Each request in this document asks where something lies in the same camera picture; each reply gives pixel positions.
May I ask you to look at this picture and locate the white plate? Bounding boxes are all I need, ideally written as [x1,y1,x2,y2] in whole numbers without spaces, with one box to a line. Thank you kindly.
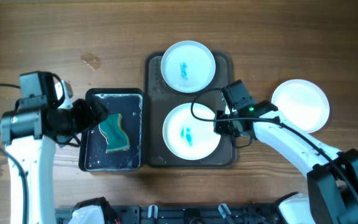
[160,40,216,93]
[162,103,221,161]
[271,79,330,133]

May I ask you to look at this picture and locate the green yellow sponge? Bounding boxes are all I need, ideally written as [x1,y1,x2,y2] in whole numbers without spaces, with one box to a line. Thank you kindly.
[99,113,130,153]

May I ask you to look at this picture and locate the white plate top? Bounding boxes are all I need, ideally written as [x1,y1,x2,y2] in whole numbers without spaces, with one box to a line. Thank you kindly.
[160,40,216,93]

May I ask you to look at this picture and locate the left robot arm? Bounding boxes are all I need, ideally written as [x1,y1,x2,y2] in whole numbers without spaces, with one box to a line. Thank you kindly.
[0,71,108,223]

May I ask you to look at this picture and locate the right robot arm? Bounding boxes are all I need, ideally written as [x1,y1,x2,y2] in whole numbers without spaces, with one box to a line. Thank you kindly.
[214,80,358,224]

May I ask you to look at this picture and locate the dark brown serving tray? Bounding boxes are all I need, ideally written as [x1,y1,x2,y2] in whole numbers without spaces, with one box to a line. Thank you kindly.
[142,51,238,169]

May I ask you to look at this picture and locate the black rectangular water basin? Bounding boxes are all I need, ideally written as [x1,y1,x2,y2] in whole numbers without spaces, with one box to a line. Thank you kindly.
[78,88,143,172]

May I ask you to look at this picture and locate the right black cable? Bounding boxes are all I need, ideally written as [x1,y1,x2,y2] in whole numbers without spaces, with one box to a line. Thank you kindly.
[190,88,358,224]

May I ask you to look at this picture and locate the black cable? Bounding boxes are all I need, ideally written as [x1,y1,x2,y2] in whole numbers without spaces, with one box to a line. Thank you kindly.
[0,83,30,224]
[190,88,358,224]

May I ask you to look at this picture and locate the left black cable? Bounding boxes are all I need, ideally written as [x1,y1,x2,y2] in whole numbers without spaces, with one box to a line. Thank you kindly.
[0,83,30,224]

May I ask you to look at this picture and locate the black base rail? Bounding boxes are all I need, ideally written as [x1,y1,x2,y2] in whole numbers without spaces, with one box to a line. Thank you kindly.
[54,203,279,224]

